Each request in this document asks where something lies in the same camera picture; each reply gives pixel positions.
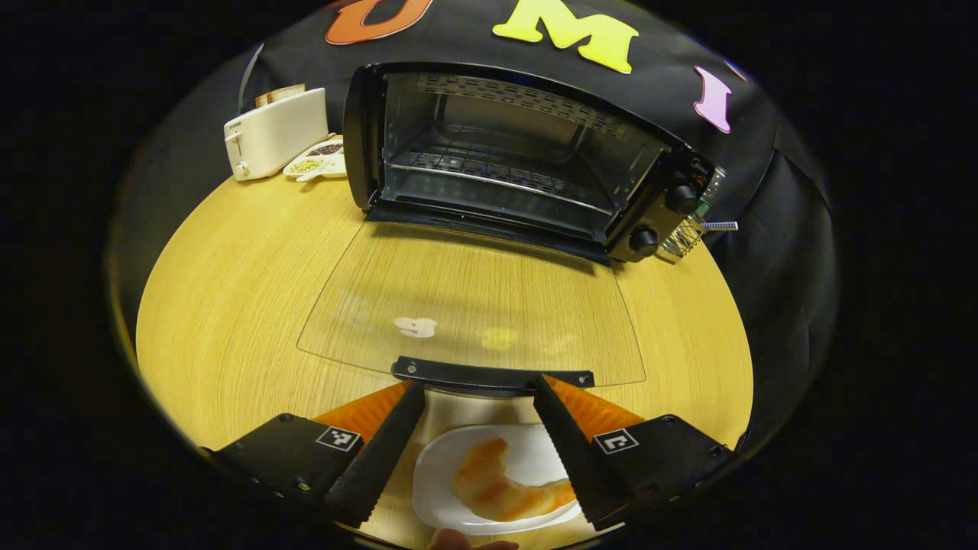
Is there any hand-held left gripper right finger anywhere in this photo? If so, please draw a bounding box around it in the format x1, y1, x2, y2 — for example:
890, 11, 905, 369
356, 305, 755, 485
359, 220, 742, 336
532, 374, 740, 532

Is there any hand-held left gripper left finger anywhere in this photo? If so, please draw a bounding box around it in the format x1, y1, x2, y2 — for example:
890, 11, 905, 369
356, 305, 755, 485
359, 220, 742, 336
200, 380, 427, 529

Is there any golden croissant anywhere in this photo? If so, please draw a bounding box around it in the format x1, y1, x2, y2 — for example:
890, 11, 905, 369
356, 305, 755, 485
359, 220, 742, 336
453, 438, 578, 522

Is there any black electric oven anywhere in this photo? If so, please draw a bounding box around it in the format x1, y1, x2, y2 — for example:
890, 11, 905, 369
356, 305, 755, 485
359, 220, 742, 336
296, 61, 719, 398

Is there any white plate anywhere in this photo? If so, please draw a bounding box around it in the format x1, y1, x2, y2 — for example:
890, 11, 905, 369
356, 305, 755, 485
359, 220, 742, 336
413, 424, 585, 534

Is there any white divided snack dish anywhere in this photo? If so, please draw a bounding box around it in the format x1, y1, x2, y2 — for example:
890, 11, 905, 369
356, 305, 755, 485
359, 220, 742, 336
283, 136, 348, 183

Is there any clear plastic bottle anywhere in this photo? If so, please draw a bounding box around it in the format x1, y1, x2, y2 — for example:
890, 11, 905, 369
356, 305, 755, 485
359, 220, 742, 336
698, 168, 726, 213

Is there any white toaster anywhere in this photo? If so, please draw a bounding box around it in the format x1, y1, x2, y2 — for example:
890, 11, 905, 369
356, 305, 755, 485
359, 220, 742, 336
224, 86, 329, 182

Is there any brown bread slice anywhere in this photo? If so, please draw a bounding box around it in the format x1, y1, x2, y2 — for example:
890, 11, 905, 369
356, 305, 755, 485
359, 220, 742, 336
255, 83, 306, 108

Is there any metal wire basket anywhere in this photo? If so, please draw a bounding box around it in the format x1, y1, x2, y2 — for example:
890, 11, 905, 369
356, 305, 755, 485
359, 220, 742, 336
656, 212, 708, 265

